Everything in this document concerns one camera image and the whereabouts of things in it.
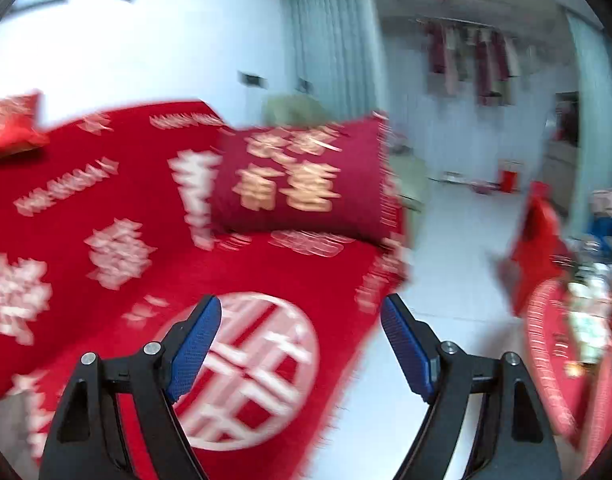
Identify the small red pillow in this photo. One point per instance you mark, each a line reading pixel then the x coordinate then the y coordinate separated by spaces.
pixel 11 132

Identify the pale blue curtain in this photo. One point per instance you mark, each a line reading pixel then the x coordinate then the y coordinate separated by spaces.
pixel 593 125

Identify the clutter on table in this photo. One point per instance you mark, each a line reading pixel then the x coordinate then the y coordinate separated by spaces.
pixel 593 290

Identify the red bucket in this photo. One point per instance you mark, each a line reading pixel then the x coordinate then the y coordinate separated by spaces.
pixel 510 176

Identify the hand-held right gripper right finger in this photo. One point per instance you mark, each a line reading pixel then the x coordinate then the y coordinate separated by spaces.
pixel 406 352

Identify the red printed blanket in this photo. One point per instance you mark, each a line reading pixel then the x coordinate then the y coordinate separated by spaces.
pixel 141 165

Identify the red hanging cloth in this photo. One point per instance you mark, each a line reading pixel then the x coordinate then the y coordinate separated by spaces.
pixel 536 255

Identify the grey pleated curtain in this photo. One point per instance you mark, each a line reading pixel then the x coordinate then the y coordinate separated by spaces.
pixel 331 40

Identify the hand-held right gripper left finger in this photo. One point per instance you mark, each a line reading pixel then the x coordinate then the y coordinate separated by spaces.
pixel 193 347

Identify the row of hanging clothes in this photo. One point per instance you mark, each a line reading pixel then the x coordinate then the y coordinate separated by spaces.
pixel 481 65

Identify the wall switch panel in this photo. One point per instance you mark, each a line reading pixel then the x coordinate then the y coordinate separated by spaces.
pixel 252 80

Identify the large red gold-print pillow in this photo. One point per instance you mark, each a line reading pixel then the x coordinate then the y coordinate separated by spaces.
pixel 358 195

